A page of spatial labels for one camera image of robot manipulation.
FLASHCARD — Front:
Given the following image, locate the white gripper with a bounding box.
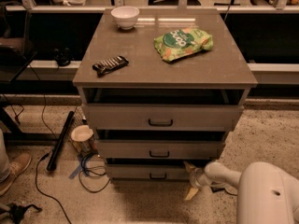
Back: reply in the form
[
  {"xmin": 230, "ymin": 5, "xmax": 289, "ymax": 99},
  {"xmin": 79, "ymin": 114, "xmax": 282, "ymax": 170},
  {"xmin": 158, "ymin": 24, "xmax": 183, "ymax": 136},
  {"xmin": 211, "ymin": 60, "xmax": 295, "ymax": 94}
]
[{"xmin": 183, "ymin": 161, "xmax": 212, "ymax": 201}]

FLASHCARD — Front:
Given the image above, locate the grey bottom drawer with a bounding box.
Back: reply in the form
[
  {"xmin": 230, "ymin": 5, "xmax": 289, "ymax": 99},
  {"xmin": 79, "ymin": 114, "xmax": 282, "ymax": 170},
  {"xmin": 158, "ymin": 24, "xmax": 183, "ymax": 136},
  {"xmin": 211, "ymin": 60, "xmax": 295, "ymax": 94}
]
[{"xmin": 105, "ymin": 164, "xmax": 189, "ymax": 180}]

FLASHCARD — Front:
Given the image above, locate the grey drawer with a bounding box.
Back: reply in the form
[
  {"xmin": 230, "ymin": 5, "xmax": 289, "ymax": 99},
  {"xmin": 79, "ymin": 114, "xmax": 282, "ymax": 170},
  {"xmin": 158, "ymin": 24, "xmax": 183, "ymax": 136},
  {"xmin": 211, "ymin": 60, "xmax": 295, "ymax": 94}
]
[
  {"xmin": 105, "ymin": 164, "xmax": 189, "ymax": 180},
  {"xmin": 95, "ymin": 140, "xmax": 225, "ymax": 160},
  {"xmin": 82, "ymin": 104, "xmax": 243, "ymax": 132}
]

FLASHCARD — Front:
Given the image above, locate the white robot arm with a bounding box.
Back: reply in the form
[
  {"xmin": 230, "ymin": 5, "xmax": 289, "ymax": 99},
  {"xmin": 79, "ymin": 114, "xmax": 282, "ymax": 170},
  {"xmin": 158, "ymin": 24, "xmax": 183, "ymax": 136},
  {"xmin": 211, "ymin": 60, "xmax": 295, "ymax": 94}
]
[{"xmin": 184, "ymin": 161, "xmax": 299, "ymax": 224}]

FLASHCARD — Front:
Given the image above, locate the grey middle drawer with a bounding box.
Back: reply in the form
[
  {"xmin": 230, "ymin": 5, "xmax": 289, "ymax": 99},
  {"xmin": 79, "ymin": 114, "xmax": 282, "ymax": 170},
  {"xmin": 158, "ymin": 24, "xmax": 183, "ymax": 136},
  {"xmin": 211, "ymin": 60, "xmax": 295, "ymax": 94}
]
[{"xmin": 95, "ymin": 140, "xmax": 225, "ymax": 160}]

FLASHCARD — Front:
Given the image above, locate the grey three-drawer cabinet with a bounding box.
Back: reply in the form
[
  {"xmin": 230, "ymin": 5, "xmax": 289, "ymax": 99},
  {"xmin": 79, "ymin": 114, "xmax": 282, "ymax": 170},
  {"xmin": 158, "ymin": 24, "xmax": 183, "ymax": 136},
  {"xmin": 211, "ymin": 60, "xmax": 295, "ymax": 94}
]
[{"xmin": 74, "ymin": 7, "xmax": 257, "ymax": 169}]

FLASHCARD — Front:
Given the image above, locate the grey top drawer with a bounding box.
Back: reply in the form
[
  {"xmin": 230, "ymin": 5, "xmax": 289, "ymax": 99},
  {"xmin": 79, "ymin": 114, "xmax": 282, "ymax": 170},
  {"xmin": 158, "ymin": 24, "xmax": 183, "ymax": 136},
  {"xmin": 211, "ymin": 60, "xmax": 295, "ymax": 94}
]
[{"xmin": 82, "ymin": 104, "xmax": 243, "ymax": 132}]

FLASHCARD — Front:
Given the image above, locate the black power adapter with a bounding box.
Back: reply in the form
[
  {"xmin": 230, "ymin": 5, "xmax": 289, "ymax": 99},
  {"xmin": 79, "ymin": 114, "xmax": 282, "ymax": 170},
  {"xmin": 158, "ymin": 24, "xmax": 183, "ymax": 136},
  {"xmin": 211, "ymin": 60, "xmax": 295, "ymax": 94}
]
[{"xmin": 211, "ymin": 185, "xmax": 237, "ymax": 196}]

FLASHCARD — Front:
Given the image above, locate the blue tape strip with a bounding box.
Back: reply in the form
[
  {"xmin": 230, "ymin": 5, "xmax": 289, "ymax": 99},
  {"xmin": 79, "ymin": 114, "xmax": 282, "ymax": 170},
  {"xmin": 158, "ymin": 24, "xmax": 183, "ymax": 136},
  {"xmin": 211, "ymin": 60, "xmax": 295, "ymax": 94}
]
[{"xmin": 68, "ymin": 154, "xmax": 89, "ymax": 179}]

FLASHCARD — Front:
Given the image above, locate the white paper cup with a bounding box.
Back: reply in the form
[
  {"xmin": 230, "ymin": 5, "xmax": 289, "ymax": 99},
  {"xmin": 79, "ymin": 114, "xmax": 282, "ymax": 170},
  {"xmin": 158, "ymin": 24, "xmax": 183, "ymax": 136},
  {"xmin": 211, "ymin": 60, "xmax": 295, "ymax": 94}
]
[{"xmin": 71, "ymin": 125, "xmax": 93, "ymax": 153}]

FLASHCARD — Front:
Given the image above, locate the green snack bag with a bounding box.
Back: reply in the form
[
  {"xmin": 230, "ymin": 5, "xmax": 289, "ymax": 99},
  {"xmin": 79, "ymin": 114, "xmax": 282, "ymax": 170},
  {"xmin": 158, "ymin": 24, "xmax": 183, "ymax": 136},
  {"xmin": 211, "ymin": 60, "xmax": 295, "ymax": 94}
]
[{"xmin": 153, "ymin": 28, "xmax": 213, "ymax": 63}]

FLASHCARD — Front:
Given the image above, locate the black bar on floor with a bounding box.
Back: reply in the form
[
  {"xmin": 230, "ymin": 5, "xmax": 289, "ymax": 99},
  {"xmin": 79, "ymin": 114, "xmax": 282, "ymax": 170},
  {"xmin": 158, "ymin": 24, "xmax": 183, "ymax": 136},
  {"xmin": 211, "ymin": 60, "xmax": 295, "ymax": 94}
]
[{"xmin": 46, "ymin": 111, "xmax": 75, "ymax": 172}]

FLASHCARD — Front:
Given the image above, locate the black striped candy bar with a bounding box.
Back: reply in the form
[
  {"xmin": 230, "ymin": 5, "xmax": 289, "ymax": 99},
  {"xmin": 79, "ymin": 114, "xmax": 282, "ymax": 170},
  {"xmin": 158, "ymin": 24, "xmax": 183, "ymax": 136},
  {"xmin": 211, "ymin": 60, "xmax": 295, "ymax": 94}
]
[{"xmin": 93, "ymin": 56, "xmax": 129, "ymax": 77}]

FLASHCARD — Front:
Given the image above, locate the brown shoe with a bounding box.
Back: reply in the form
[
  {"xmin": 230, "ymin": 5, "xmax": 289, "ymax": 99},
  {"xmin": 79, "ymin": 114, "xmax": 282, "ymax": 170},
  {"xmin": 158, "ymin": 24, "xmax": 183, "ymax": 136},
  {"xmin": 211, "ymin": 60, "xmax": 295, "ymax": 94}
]
[{"xmin": 0, "ymin": 153, "xmax": 31, "ymax": 196}]

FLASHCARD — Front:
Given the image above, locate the white bowl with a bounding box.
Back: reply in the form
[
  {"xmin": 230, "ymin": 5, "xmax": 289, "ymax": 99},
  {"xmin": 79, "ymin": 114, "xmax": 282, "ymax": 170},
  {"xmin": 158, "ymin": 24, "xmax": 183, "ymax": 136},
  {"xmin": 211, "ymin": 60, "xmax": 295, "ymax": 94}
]
[{"xmin": 111, "ymin": 6, "xmax": 139, "ymax": 30}]

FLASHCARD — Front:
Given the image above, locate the black tripod foot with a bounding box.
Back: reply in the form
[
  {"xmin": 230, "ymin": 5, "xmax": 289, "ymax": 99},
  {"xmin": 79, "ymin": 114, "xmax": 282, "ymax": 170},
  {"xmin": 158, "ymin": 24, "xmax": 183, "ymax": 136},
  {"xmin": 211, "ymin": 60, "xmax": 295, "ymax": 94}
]
[{"xmin": 0, "ymin": 203, "xmax": 42, "ymax": 224}]

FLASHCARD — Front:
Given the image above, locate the black round device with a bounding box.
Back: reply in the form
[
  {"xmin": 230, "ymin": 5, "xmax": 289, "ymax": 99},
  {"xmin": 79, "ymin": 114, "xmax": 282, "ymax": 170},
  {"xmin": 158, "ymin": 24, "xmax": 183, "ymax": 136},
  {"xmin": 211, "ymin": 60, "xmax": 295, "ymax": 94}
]
[{"xmin": 53, "ymin": 48, "xmax": 73, "ymax": 67}]

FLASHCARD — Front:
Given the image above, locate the light trouser leg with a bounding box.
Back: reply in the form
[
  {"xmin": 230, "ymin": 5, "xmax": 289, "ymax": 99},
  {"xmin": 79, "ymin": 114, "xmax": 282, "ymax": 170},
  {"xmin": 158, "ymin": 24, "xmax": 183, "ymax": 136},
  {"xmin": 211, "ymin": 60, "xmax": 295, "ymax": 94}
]
[{"xmin": 0, "ymin": 129, "xmax": 10, "ymax": 183}]

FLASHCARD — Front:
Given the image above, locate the black chair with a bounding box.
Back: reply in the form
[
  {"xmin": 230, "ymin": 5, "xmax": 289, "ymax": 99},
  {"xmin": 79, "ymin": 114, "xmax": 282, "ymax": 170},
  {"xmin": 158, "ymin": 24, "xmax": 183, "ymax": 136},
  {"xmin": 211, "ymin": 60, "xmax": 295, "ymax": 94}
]
[{"xmin": 0, "ymin": 1, "xmax": 36, "ymax": 83}]

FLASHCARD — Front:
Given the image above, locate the black cable on floor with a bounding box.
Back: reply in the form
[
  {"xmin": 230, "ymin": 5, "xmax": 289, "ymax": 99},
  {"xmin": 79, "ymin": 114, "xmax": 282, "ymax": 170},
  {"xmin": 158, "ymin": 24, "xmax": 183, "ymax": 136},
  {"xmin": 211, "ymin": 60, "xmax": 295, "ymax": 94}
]
[{"xmin": 35, "ymin": 152, "xmax": 73, "ymax": 224}]

